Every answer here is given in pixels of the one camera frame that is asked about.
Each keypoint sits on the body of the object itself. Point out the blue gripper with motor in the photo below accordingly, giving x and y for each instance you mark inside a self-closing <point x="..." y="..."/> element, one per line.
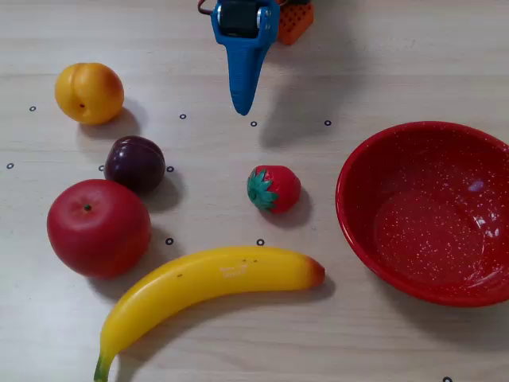
<point x="243" y="48"/>

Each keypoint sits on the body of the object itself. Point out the yellow orange toy peach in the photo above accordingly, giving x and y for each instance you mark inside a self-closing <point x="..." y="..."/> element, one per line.
<point x="89" y="93"/>

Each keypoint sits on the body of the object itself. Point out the orange robot base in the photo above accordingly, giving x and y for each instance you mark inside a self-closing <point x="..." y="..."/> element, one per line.
<point x="295" y="24"/>

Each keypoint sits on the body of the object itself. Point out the red speckled enamel bowl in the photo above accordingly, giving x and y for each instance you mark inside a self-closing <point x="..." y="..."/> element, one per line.
<point x="425" y="223"/>

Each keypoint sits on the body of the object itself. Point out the red toy strawberry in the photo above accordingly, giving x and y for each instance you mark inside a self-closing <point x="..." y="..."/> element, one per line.
<point x="280" y="190"/>

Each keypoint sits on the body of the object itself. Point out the dark purple toy plum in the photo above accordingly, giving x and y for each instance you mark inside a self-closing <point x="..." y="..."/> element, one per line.
<point x="134" y="164"/>

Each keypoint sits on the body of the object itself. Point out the yellow toy banana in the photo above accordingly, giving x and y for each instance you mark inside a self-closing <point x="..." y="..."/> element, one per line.
<point x="207" y="278"/>

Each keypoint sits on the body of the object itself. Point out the red toy apple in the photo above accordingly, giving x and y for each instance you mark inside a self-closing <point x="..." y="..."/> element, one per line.
<point x="98" y="230"/>

